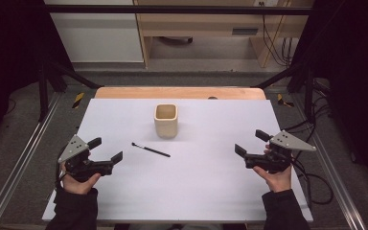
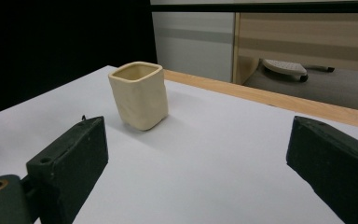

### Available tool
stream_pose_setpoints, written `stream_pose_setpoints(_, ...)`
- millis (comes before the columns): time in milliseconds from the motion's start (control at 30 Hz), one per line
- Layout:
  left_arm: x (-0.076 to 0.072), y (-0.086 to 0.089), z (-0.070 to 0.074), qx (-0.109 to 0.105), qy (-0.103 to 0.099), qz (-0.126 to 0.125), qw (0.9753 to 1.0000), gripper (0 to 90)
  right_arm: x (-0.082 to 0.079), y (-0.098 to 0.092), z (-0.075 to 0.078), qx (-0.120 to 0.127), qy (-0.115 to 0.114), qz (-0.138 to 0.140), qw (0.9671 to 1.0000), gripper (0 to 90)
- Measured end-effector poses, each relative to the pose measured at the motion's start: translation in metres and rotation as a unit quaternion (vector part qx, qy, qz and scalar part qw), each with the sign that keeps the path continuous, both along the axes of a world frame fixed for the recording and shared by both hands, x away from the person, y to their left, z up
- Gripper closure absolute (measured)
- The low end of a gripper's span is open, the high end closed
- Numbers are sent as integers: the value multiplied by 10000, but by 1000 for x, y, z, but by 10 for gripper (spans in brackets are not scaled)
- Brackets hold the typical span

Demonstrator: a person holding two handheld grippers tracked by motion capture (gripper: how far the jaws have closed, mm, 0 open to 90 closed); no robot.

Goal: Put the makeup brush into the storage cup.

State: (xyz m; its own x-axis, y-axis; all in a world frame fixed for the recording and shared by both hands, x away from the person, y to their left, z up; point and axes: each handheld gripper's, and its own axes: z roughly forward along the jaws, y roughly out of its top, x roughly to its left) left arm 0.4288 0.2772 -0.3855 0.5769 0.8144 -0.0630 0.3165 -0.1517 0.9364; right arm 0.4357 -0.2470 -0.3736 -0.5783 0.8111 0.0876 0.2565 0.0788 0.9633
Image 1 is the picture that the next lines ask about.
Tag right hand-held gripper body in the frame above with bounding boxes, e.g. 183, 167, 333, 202
244, 129, 317, 175

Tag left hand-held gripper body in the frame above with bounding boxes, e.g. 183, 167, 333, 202
57, 134, 114, 184

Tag black pen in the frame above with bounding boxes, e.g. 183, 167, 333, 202
131, 142, 172, 158

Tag person's left hand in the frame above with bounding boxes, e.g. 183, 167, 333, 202
60, 162, 103, 196

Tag person's right hand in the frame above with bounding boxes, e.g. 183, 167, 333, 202
252, 144, 293, 194

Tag yellow clamp right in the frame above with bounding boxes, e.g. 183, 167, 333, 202
276, 93, 295, 108

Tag yellow clamp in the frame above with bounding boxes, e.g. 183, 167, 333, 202
72, 91, 86, 109
276, 93, 295, 108

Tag yellow clamp left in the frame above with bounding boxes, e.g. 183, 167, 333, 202
72, 91, 86, 109

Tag beige square pen holder cup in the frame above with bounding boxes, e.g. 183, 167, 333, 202
153, 103, 179, 140

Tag white board sheet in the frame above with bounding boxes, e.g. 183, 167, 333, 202
41, 98, 314, 223

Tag white cabinet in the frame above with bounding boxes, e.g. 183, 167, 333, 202
43, 0, 145, 63

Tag grey socket panel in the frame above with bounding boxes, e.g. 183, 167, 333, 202
231, 28, 259, 35

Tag black curtain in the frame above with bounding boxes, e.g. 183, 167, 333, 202
0, 0, 75, 156
287, 0, 368, 196

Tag light wooden desk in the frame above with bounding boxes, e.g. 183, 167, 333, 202
133, 0, 315, 69

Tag left hand-held gripper black cable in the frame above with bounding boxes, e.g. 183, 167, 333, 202
54, 158, 69, 194

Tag hand-held gripper black cable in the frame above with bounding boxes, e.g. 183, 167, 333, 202
54, 158, 69, 194
288, 152, 334, 213

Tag black floor cables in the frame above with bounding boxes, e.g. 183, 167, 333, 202
281, 78, 334, 161

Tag aluminium floor rail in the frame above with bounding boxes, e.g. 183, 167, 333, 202
290, 94, 368, 230
0, 91, 62, 230

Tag right hand-held gripper black cable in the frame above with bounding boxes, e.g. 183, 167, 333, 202
288, 152, 334, 213

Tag black metal frame stand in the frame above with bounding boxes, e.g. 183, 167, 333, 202
37, 59, 104, 123
254, 62, 316, 124

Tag hanging black cables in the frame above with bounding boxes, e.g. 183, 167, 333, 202
258, 1, 294, 68

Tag black horizontal frame bar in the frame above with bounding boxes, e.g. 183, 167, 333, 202
44, 4, 314, 16

